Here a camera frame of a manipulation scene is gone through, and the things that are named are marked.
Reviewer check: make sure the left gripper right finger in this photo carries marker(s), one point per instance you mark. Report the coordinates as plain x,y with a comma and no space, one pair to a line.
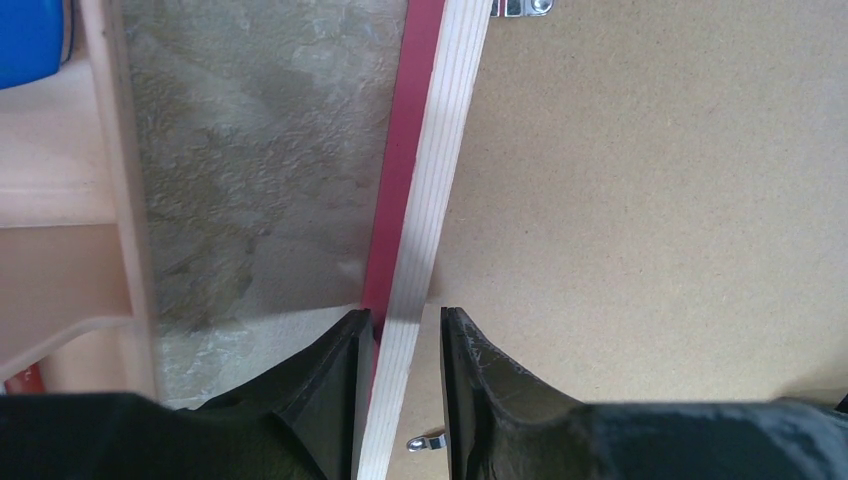
503,422

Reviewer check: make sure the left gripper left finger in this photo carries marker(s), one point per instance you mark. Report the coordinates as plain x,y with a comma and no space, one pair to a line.
302,419

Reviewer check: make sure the brown cardboard backing board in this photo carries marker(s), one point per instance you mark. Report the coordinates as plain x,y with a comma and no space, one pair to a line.
650,203

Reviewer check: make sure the pink wooden photo frame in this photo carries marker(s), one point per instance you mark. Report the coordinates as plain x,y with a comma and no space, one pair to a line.
439,60

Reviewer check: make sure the orange plastic desk organizer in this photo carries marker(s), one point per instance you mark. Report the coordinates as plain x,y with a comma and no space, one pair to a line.
76,275

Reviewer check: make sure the small red white box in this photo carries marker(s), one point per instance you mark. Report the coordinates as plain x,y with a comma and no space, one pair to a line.
26,382

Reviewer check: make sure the blue stapler in organizer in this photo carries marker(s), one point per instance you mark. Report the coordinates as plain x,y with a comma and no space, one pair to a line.
37,38

